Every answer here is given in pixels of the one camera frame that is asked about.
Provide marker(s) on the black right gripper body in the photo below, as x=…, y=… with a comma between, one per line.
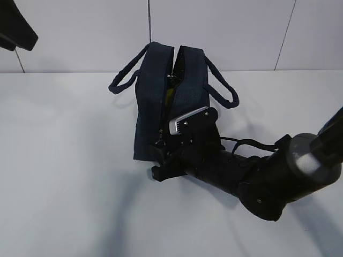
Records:
x=189, y=158

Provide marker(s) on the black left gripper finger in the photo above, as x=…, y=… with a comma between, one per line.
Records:
x=14, y=25
x=7, y=43

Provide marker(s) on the yellow lemon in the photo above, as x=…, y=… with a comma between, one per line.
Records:
x=170, y=96

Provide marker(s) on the dark navy lunch bag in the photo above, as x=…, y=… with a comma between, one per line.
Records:
x=150, y=71

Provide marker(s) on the green cucumber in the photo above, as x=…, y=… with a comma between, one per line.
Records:
x=178, y=70

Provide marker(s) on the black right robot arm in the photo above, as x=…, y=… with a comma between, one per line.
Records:
x=296, y=167

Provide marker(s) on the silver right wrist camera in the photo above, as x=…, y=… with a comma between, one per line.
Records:
x=196, y=125

